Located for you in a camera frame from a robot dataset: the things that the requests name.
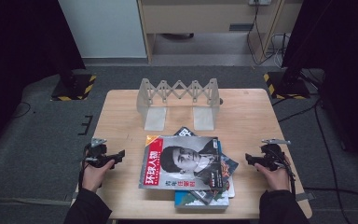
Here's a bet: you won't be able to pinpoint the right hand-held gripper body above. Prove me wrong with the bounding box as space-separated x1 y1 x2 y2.
260 138 292 172

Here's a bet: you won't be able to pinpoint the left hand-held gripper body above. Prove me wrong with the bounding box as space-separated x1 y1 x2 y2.
85 137 116 169

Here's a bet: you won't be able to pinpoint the grey portrait magazine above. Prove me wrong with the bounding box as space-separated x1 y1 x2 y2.
138 134 225 191

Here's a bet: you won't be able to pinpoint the thick blue book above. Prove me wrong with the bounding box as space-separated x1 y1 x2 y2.
174 139 230 210

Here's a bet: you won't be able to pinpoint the expandable metal book rack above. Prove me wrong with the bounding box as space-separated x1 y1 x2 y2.
136 77 222 132

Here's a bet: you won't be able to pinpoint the person's left hand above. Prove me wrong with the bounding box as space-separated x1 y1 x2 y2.
81 158 116 193

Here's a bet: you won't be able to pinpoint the person's right hand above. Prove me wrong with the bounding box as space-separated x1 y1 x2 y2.
254 157 292 192

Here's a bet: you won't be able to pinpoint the black tape mark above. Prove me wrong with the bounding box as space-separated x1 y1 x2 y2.
77 115 93 136

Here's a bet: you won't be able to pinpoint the black hazard-striped stand base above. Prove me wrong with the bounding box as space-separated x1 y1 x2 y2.
50 73 97 102
263 71 311 101

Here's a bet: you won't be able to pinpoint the black curtain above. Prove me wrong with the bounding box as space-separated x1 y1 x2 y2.
0 0 87 157
281 0 358 171

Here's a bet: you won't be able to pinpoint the white panel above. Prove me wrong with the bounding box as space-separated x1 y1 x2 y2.
58 0 147 59

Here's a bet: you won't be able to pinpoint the beige wooden desk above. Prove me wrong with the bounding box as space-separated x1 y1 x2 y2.
136 0 304 64

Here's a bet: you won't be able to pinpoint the left hand-held gripper cable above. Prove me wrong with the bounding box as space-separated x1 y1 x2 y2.
78 145 90 191

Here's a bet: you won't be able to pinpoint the hand-held gripper cable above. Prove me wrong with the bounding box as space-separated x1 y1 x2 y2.
78 145 90 191
279 151 297 196

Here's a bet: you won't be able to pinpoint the right hand-held gripper cable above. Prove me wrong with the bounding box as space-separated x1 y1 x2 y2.
279 151 297 196

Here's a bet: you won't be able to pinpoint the long black floor cable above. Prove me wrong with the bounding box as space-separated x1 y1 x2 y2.
312 98 346 224

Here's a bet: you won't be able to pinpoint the thin black floor cable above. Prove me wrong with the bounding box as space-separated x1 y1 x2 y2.
302 186 358 202

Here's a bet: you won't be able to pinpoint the white cables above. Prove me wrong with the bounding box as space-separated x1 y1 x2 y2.
270 32 290 68

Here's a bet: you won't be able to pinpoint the black hanging cable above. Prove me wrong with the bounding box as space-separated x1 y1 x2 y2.
246 4 277 66

